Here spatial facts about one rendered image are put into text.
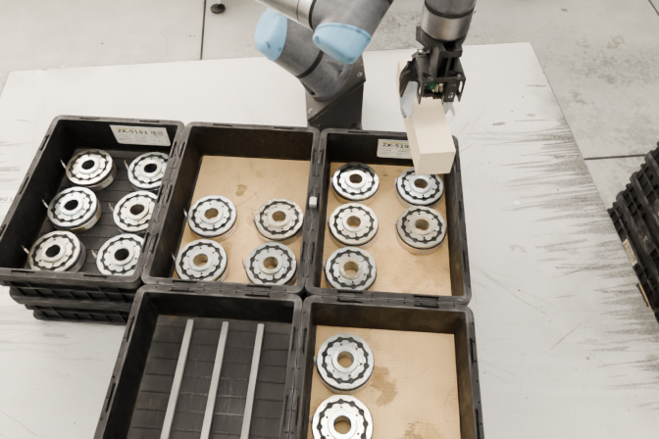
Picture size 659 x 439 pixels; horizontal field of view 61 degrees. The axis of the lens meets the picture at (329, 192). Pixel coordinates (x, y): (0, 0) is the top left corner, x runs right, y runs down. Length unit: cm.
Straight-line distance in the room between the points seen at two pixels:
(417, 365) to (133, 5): 266
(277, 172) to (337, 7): 55
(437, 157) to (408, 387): 41
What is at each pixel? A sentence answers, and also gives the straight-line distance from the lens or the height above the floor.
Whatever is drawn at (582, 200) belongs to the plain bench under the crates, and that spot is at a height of 70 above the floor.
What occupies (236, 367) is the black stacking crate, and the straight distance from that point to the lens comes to 108.
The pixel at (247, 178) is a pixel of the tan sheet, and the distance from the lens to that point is 128.
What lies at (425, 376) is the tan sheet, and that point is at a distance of 107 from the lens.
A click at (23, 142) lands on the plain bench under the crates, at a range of 172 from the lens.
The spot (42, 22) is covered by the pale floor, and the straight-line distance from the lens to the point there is 338.
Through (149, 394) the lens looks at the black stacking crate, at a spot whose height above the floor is 83.
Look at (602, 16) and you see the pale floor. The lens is 339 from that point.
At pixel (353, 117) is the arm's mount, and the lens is 148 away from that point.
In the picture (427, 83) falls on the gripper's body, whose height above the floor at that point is 121.
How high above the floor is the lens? 184
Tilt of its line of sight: 54 degrees down
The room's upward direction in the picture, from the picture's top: straight up
